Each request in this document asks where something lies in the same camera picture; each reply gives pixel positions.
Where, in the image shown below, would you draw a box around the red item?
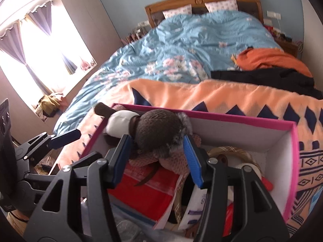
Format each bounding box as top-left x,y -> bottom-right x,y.
108,163 -> 183,229

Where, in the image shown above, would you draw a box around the patterned white pillow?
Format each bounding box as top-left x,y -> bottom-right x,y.
163,4 -> 192,19
205,0 -> 238,13

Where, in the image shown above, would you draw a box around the left patterned white pillow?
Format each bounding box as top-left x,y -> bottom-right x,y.
163,4 -> 192,19

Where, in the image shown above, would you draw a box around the white purple tube package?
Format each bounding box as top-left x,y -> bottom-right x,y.
178,185 -> 207,230

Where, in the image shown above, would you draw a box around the red plastic toy pieces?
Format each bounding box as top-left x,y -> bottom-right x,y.
222,176 -> 274,237

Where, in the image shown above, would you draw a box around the light blue floral duvet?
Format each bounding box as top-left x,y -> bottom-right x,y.
54,10 -> 278,135

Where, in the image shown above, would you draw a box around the orange navy patterned blanket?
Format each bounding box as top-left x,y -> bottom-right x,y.
54,79 -> 322,235

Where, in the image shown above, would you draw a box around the orange garment on bed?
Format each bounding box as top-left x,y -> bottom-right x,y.
231,48 -> 313,78

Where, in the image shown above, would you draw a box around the woven rattan ring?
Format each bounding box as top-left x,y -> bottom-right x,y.
206,145 -> 261,174

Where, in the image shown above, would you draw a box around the nightstand clutter left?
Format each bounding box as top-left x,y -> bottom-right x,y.
121,20 -> 151,45

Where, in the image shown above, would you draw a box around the white wall socket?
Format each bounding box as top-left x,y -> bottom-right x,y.
267,11 -> 281,20

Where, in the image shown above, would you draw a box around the pink cardboard storage box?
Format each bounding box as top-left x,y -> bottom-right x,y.
80,103 -> 301,240

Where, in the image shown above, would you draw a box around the right patterned white pillow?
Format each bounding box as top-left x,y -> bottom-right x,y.
205,0 -> 238,13

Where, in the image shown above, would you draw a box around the wooden nightstand right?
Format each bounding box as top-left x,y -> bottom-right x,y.
264,25 -> 302,58

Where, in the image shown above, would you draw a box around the black garment on bed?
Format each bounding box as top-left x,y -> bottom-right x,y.
211,67 -> 322,100

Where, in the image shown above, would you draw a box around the brown grey plush toy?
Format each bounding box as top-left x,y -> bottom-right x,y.
94,102 -> 193,159

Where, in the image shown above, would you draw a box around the pink crochet plush bunny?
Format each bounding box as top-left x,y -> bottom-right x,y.
129,134 -> 189,175

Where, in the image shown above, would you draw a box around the wooden bed headboard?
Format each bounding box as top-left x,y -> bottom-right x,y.
145,0 -> 263,28

